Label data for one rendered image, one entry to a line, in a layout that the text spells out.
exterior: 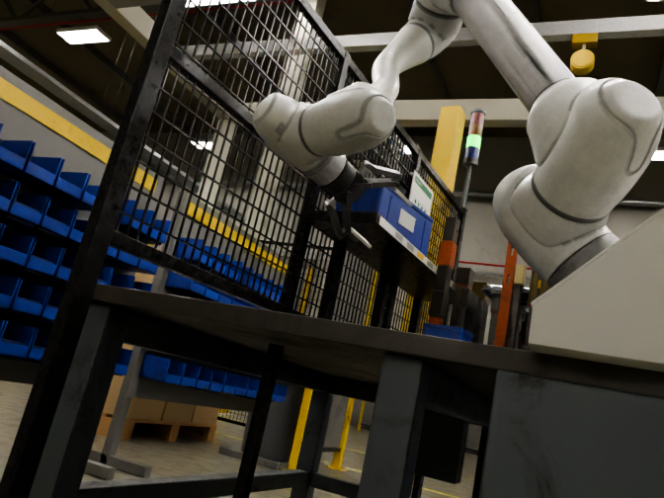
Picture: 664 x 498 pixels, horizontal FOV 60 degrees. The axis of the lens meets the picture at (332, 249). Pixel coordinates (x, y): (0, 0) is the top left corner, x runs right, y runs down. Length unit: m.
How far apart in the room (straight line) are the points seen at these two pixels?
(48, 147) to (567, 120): 2.17
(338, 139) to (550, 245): 0.44
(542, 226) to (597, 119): 0.23
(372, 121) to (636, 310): 0.51
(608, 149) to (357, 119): 0.40
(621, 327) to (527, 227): 0.29
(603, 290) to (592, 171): 0.20
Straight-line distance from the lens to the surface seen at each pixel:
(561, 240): 1.14
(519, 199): 1.17
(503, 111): 5.63
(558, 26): 4.60
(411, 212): 1.74
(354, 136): 1.02
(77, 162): 2.83
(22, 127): 2.66
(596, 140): 1.02
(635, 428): 1.02
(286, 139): 1.12
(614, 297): 0.98
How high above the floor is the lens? 0.55
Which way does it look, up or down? 14 degrees up
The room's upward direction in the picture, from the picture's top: 12 degrees clockwise
